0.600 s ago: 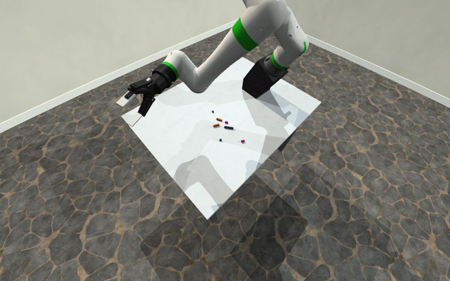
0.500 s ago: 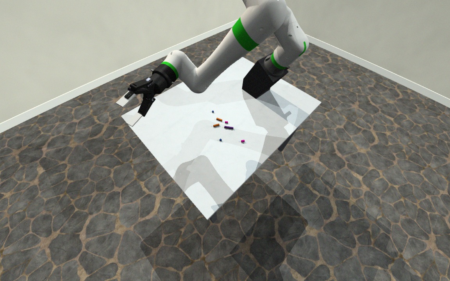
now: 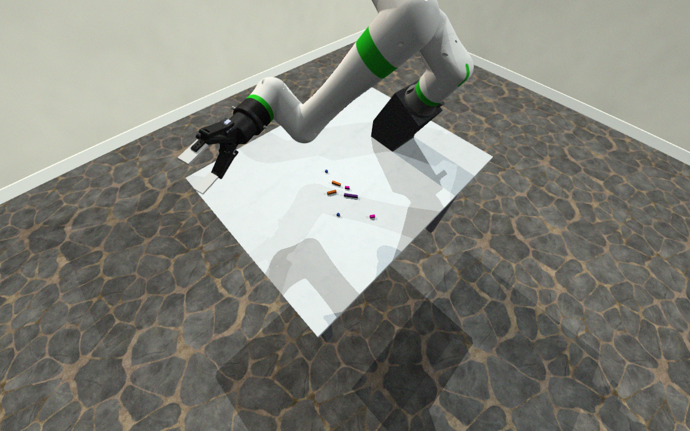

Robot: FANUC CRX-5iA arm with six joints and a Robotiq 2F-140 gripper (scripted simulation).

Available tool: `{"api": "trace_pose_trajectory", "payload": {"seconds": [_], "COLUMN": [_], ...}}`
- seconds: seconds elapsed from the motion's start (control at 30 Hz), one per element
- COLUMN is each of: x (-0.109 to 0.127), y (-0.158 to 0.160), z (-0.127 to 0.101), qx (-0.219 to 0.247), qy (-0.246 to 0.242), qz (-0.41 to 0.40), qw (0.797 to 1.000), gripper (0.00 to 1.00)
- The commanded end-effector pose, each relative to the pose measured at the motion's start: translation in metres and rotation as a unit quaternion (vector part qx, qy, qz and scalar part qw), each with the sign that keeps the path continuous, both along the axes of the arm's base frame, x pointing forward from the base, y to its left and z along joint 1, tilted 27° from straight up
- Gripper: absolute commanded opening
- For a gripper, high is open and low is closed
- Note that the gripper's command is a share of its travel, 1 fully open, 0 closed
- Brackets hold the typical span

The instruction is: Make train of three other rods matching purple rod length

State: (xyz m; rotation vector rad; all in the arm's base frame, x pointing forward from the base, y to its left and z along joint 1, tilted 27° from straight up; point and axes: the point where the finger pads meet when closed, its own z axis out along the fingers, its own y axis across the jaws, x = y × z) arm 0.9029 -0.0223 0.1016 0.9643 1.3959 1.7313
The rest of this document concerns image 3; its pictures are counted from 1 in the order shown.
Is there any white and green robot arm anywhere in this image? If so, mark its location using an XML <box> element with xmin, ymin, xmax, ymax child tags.
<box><xmin>231</xmin><ymin>0</ymin><xmax>474</xmax><ymax>144</ymax></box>

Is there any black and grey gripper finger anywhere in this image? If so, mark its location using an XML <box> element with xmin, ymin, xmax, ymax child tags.
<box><xmin>194</xmin><ymin>143</ymin><xmax>238</xmax><ymax>194</ymax></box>
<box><xmin>178</xmin><ymin>118</ymin><xmax>236</xmax><ymax>165</ymax></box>

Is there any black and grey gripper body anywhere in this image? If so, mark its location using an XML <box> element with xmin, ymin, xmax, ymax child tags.
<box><xmin>219</xmin><ymin>112</ymin><xmax>257</xmax><ymax>152</ymax></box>

